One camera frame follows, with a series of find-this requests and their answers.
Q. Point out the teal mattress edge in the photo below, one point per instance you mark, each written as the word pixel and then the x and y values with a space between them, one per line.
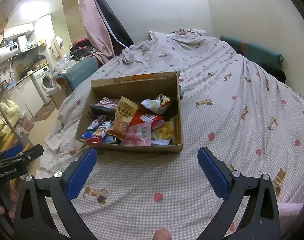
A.
pixel 255 53

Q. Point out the pink snack packet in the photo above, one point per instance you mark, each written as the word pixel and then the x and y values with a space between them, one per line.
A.
pixel 138 135

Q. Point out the white washing machine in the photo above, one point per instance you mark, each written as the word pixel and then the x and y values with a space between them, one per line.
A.
pixel 42 82

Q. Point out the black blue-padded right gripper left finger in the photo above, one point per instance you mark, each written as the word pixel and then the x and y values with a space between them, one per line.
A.
pixel 33 219

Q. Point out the patterned floor rug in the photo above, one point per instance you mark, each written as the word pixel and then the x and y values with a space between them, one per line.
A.
pixel 44 112

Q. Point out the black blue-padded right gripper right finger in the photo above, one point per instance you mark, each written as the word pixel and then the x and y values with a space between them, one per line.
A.
pixel 261 217

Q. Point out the white red Oishi snack bag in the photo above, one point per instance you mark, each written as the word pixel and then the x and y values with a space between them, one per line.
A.
pixel 106 105

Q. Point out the white water heater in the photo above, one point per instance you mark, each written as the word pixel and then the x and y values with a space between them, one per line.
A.
pixel 8 51

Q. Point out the pink curtain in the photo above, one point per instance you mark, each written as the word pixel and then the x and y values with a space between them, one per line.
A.
pixel 96 30

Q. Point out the brown peanut snack bag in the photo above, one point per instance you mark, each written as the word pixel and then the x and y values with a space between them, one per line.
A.
pixel 125 112

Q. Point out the white brown triangle crisp packet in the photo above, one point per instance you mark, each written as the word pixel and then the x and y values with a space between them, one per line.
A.
pixel 97 122

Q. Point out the white red rice cake packet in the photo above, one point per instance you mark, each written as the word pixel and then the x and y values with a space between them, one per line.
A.
pixel 100 133

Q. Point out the person's left hand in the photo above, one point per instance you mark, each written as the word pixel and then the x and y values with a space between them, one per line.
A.
pixel 13 196

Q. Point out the white yellow cartoon snack bag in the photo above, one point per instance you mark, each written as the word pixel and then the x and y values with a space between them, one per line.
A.
pixel 158 105

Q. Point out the person's right hand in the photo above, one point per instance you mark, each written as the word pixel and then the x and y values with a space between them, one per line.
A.
pixel 162 234

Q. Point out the brown cardboard box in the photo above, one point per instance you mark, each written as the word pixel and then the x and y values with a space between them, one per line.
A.
pixel 135 88

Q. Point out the pile of dark clothes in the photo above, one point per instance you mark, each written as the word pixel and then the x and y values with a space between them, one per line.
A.
pixel 80 49

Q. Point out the teal sofa armrest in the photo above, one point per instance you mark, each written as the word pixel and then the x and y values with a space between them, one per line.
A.
pixel 70 78

